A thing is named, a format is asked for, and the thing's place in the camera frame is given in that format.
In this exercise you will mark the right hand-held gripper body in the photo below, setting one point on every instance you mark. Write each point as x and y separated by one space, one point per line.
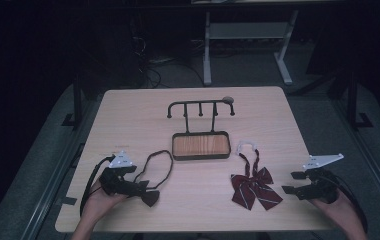
321 188

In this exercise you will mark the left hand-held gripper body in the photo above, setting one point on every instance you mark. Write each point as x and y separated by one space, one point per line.
116 183

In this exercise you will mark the red striped bow tie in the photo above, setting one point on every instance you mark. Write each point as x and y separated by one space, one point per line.
254 190

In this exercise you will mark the person's left hand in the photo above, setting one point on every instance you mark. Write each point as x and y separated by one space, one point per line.
101 203

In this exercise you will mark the person's right hand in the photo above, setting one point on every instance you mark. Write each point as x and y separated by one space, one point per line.
339 210

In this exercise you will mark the grey tape piece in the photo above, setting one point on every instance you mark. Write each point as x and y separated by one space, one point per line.
67 201

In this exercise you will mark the black hook rack wooden tray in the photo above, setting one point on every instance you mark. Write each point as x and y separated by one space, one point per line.
200 145

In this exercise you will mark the black metal stand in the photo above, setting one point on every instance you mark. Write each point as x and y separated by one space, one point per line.
353 100
77 100

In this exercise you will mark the white metal desk frame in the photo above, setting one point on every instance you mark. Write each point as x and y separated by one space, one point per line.
248 30

